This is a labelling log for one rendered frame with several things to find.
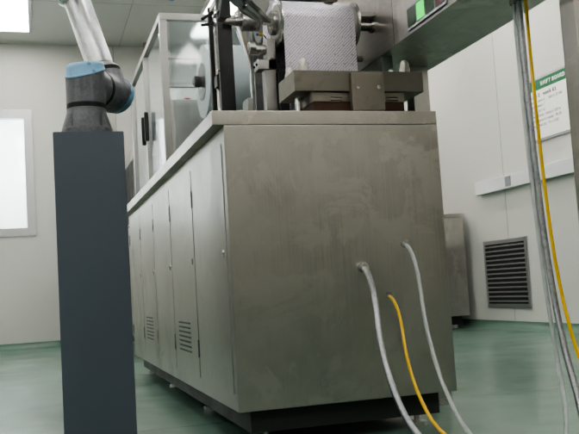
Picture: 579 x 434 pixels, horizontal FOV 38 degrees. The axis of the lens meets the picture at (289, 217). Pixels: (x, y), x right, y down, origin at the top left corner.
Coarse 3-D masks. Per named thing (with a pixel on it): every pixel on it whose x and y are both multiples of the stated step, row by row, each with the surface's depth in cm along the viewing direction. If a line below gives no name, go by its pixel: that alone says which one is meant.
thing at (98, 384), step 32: (64, 160) 241; (96, 160) 243; (64, 192) 240; (96, 192) 242; (64, 224) 239; (96, 224) 242; (64, 256) 238; (96, 256) 241; (128, 256) 243; (64, 288) 238; (96, 288) 240; (128, 288) 242; (64, 320) 237; (96, 320) 239; (128, 320) 241; (64, 352) 236; (96, 352) 238; (128, 352) 240; (64, 384) 235; (96, 384) 237; (128, 384) 240; (64, 416) 234; (96, 416) 237; (128, 416) 239
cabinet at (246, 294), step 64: (256, 128) 228; (320, 128) 233; (384, 128) 239; (192, 192) 272; (256, 192) 226; (320, 192) 232; (384, 192) 237; (192, 256) 276; (256, 256) 225; (320, 256) 230; (384, 256) 235; (192, 320) 280; (256, 320) 223; (320, 320) 228; (384, 320) 233; (448, 320) 239; (192, 384) 286; (256, 384) 221; (320, 384) 226; (384, 384) 232; (448, 384) 237
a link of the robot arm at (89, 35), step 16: (64, 0) 270; (80, 0) 269; (80, 16) 268; (80, 32) 267; (96, 32) 268; (80, 48) 268; (96, 48) 266; (112, 64) 265; (128, 96) 267; (112, 112) 268
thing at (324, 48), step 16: (288, 32) 261; (304, 32) 262; (320, 32) 264; (336, 32) 266; (352, 32) 267; (288, 48) 260; (304, 48) 262; (320, 48) 263; (336, 48) 265; (352, 48) 267; (288, 64) 260; (320, 64) 263; (336, 64) 264; (352, 64) 266
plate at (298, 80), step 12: (300, 72) 240; (312, 72) 241; (324, 72) 242; (336, 72) 243; (348, 72) 244; (372, 72) 246; (384, 72) 247; (396, 72) 248; (408, 72) 249; (420, 72) 250; (288, 84) 245; (300, 84) 239; (312, 84) 240; (324, 84) 241; (336, 84) 243; (348, 84) 244; (384, 84) 247; (396, 84) 248; (408, 84) 249; (420, 84) 250; (288, 96) 246; (408, 96) 256
